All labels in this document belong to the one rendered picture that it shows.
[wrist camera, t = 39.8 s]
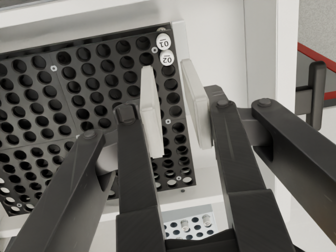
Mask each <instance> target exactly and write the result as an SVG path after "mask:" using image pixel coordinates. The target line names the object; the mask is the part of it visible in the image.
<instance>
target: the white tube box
mask: <svg viewBox="0 0 336 252"><path fill-rule="evenodd" d="M161 214H162V219H163V224H164V229H165V234H166V239H176V238H178V237H181V238H182V239H184V240H202V239H204V238H207V237H209V236H212V235H214V234H217V233H218V232H219V231H218V227H217V224H216V220H215V216H214V212H213V208H212V204H211V203H210V204H204V205H198V206H192V207H186V208H180V209H174V210H168V211H162V212H161ZM204 215H209V218H210V222H211V224H210V225H209V226H205V225H204V223H203V216H204ZM182 220H183V221H184V220H187V222H188V227H189V229H188V230H187V231H183V230H182V227H181V221H182Z"/></svg>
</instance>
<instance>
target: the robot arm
mask: <svg viewBox="0 0 336 252"><path fill-rule="evenodd" d="M180 66H181V72H182V79H183V86H184V92H185V98H186V102H187V105H188V109H189V112H190V116H191V119H192V123H193V126H194V130H195V133H196V137H197V140H198V144H199V147H200V149H202V150H207V149H212V147H214V149H215V158H216V160H217V166H218V172H219V177H220V183H221V189H222V195H223V200H224V206H225V212H226V217H227V223H228V229H226V230H223V231H221V232H218V233H216V234H213V235H211V236H208V237H206V238H203V239H200V240H193V239H173V238H170V239H167V237H166V232H165V227H164V222H163V217H162V212H161V207H160V202H159V197H158V192H157V187H156V182H155V177H154V172H153V167H152V162H151V157H152V158H153V159H155V158H161V157H163V155H164V144H163V133H162V122H161V112H160V102H159V97H158V92H157V87H156V82H155V77H154V72H153V67H152V66H151V65H148V66H143V68H142V69H141V88H140V99H134V100H129V101H127V102H126V103H123V104H120V105H118V106H116V107H115V108H114V109H113V114H114V118H115V121H116V128H117V129H116V130H114V131H112V132H110V133H107V134H104V133H103V131H102V130H100V129H89V130H87V131H85V132H83V133H82V134H80V135H79V137H78V138H77V139H76V141H75V143H74V144H73V146H72V147H71V149H70V151H69V152H68V154H67V155H66V157H65V159H64V160H63V162H62V163H61V165H60V167H59V168H58V170H57V172H56V173H55V175H54V176H53V178H52V180H51V181H50V183H49V184H48V186H47V188H46V189H45V191H44V192H43V194H42V196H41V197H40V199H39V200H38V202H37V204H36V205H35V207H34V208H33V210H32V212H31V213H30V215H29V216H28V218H27V220H26V221H25V223H24V224H23V226H22V228H21V229H20V231H19V232H18V234H17V236H16V237H15V239H14V241H13V242H12V244H11V245H10V247H9V249H8V250H7V252H89V250H90V247H91V244H92V242H93V239H94V236H95V233H96V230H97V227H98V224H99V222H100V219H101V216H102V213H103V210H104V207H105V204H106V202H107V199H108V196H109V193H110V190H111V187H112V184H113V182H114V179H115V176H116V170H118V194H119V214H118V215H116V218H115V233H116V252H305V251H304V250H302V249H301V248H299V247H297V246H296V245H294V244H293V242H292V240H291V237H290V235H289V232H288V230H287V227H286V224H285V222H284V219H283V217H282V214H281V211H280V209H279V206H278V204H277V201H276V199H275V196H274V193H273V191H272V190H271V189H270V188H269V189H267V188H266V185H265V182H264V180H263V177H262V174H261V171H260V169H259V166H258V163H257V160H256V158H255V155H254V152H253V150H254V151H255V153H256V154H257V155H258V156H259V157H260V158H261V160H262V161H263V162H264V163H265V164H266V165H267V167H268V168H269V169H270V170H271V171H272V172H273V174H274V175H275V176H276V177H277V178H278V179H279V181H280V182H281V183H282V184H283V185H284V186H285V188H286V189H287V190H288V191H289V192H290V193H291V195H292V196H293V197H294V198H295V199H296V200H297V202H298V203H299V204H300V205H301V206H302V207H303V209H304V210H305V211H306V212H307V213H308V214H309V216H310V217H311V218H312V219H313V220H314V222H315V223H316V224H317V225H318V226H319V227H320V229H321V230H322V231H323V232H324V233H325V234H326V236H327V237H328V238H329V239H330V240H331V241H332V243H333V244H334V245H335V246H336V144H335V143H333V142H332V141H331V140H329V139H328V138H327V137H325V136H324V135H323V134H321V133H320V132H318V131H317V130H316V129H314V128H313V127H312V126H310V125H309V124H308V123H306V122H305V121H304V120H302V119H301V118H300V117H298V116H297V115H295V114H294V113H293V112H291V111H290V110H289V109H287V108H286V107H285V106H283V105H282V104H281V103H279V102H278V101H276V100H274V99H270V98H261V99H257V100H255V101H253V102H252V103H251V108H240V107H237V106H236V103H235V102H234V101H231V100H229V99H228V98H227V96H226V94H225V93H224V91H223V89H222V88H221V87H220V86H218V85H216V84H215V85H209V86H203V85H202V83H201V81H200V78H199V76H198V74H197V72H196V69H195V67H194V65H193V63H192V61H191V59H189V58H186V59H182V60H181V61H180ZM251 146H252V147H251ZM252 148H253V150H252Z"/></svg>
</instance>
